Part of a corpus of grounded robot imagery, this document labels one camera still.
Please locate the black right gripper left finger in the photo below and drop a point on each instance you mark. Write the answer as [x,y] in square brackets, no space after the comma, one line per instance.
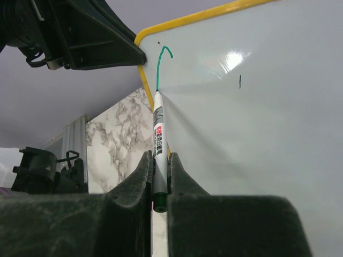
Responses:
[128,219]

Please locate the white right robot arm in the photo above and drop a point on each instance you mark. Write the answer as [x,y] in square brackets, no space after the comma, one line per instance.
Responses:
[51,213]

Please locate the yellow framed whiteboard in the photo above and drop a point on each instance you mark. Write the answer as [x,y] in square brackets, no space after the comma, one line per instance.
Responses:
[252,95]

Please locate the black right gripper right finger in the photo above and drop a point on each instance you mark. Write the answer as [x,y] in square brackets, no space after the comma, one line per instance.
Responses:
[186,224]

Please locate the white green whiteboard marker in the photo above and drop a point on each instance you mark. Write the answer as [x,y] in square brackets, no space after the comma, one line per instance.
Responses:
[160,157]

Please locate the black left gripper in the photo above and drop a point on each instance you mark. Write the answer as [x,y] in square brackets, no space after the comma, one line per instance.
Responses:
[77,35]

